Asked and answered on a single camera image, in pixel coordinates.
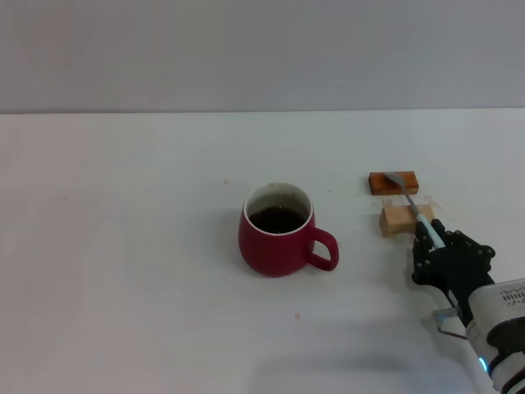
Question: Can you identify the black cable with metal connector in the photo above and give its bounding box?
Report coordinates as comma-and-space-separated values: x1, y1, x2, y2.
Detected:
431, 307, 469, 340

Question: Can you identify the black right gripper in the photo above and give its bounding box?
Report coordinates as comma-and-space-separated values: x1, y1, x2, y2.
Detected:
411, 218, 498, 322

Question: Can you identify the blue handled metal spoon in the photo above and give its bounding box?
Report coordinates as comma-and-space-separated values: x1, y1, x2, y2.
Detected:
384, 172, 446, 250

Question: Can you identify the dark brown coffee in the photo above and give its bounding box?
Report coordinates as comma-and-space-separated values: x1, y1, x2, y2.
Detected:
248, 205, 309, 236

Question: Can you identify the red ceramic cup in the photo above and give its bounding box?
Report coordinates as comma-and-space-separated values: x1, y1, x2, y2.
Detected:
238, 182, 340, 278

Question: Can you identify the dark orange wooden block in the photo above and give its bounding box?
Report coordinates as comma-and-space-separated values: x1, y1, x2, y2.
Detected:
367, 171, 420, 198

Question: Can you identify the light wooden spoon rest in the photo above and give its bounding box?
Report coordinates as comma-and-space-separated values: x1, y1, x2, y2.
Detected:
378, 204, 436, 239

